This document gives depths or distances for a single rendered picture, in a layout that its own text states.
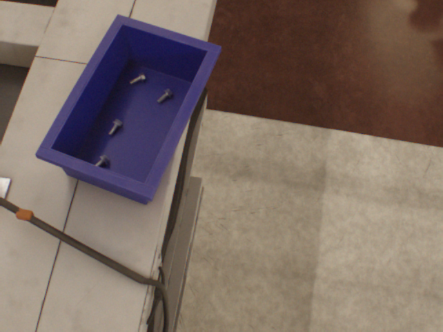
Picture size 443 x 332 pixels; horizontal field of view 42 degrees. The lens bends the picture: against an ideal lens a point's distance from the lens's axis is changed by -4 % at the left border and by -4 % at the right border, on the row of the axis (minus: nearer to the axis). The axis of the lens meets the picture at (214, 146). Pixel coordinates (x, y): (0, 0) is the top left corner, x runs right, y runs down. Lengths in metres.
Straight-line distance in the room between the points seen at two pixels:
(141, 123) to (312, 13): 1.35
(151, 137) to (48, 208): 0.17
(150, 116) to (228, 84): 1.06
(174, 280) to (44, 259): 0.45
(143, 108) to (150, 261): 0.22
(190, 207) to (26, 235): 0.51
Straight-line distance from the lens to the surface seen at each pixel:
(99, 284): 0.74
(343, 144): 1.83
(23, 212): 0.75
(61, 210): 0.78
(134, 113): 0.83
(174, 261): 1.18
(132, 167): 0.79
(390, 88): 1.98
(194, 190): 1.24
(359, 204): 1.75
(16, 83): 0.98
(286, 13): 2.08
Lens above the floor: 1.55
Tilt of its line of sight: 61 degrees down
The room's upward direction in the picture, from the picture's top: 6 degrees clockwise
